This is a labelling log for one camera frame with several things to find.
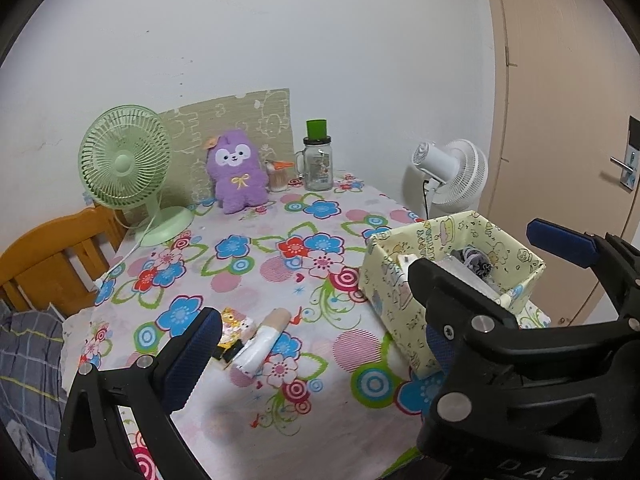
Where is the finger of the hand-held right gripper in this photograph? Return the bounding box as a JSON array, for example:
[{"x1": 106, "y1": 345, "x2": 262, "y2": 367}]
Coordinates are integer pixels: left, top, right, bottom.
[
  {"x1": 409, "y1": 258, "x2": 518, "y2": 361},
  {"x1": 526, "y1": 218, "x2": 640, "y2": 331}
]

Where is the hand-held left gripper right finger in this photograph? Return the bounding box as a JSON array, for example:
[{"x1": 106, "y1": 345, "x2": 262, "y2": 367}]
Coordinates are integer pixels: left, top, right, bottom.
[{"x1": 426, "y1": 332, "x2": 452, "y2": 378}]

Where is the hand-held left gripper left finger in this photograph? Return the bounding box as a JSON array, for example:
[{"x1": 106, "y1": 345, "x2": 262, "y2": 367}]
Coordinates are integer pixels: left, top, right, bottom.
[{"x1": 56, "y1": 307, "x2": 224, "y2": 480}]

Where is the white packet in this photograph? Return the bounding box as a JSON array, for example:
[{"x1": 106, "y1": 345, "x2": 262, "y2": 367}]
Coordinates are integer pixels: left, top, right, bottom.
[{"x1": 440, "y1": 255, "x2": 507, "y2": 303}]

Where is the yellow bear print item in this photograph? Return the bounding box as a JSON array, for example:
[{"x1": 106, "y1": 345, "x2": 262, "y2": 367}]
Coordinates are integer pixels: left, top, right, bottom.
[{"x1": 212, "y1": 308, "x2": 258, "y2": 363}]

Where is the yellow cartoon print box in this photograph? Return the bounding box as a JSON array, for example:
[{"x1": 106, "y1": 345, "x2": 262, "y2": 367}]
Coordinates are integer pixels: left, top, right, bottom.
[{"x1": 360, "y1": 211, "x2": 546, "y2": 380}]

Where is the beige white sock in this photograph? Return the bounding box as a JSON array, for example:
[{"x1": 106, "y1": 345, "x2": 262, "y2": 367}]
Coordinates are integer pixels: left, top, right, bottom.
[{"x1": 227, "y1": 308, "x2": 292, "y2": 377}]

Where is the floral tablecloth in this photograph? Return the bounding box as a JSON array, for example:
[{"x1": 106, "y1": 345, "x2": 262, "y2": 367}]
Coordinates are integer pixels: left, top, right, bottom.
[{"x1": 60, "y1": 175, "x2": 551, "y2": 480}]

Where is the white fan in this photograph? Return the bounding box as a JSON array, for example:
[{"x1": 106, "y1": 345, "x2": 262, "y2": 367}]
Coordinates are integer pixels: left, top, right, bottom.
[{"x1": 411, "y1": 139, "x2": 488, "y2": 220}]

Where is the beige door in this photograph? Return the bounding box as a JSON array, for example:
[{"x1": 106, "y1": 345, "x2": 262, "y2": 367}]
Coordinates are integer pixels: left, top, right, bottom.
[{"x1": 482, "y1": 0, "x2": 640, "y2": 326}]

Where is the blue plaid cloth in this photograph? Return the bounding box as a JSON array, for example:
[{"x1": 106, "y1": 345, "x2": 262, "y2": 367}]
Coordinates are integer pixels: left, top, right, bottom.
[{"x1": 0, "y1": 305, "x2": 68, "y2": 476}]

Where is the wooden chair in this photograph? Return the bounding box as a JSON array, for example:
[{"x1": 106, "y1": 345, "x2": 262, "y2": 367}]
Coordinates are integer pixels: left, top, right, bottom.
[{"x1": 0, "y1": 205, "x2": 128, "y2": 318}]

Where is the purple plush toy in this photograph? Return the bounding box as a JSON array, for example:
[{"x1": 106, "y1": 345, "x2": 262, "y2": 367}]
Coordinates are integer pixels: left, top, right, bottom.
[{"x1": 205, "y1": 129, "x2": 268, "y2": 215}]

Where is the glass jar mug green lid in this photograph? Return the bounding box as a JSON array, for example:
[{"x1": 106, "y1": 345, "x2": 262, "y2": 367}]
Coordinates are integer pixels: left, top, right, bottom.
[{"x1": 295, "y1": 119, "x2": 335, "y2": 192}]

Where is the small jar orange lid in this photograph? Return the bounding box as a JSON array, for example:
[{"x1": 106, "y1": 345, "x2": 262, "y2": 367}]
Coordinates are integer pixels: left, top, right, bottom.
[{"x1": 265, "y1": 159, "x2": 292, "y2": 193}]

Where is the green desk fan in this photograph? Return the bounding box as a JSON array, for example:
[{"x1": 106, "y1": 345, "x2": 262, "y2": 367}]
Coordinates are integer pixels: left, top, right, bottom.
[{"x1": 79, "y1": 105, "x2": 195, "y2": 247}]

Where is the green patterned foam board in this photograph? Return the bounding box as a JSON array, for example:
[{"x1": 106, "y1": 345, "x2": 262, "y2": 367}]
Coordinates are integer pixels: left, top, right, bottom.
[{"x1": 159, "y1": 88, "x2": 295, "y2": 206}]

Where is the metal door handle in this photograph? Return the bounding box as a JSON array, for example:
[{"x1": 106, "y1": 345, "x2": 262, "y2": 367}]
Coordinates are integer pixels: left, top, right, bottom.
[{"x1": 610, "y1": 116, "x2": 640, "y2": 191}]

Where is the white fan cable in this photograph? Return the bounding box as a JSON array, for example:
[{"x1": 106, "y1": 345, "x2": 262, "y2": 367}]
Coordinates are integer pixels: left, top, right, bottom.
[{"x1": 94, "y1": 220, "x2": 157, "y2": 292}]

